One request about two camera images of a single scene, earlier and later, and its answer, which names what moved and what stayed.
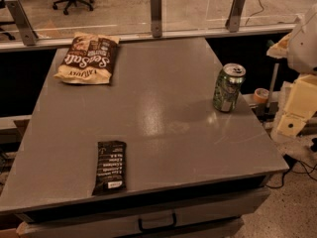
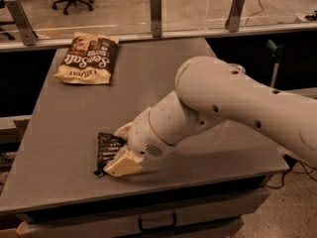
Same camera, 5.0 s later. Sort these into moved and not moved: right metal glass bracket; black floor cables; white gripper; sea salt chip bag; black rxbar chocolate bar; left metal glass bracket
Moved: black rxbar chocolate bar; white gripper
Not moved: left metal glass bracket; sea salt chip bag; black floor cables; right metal glass bracket
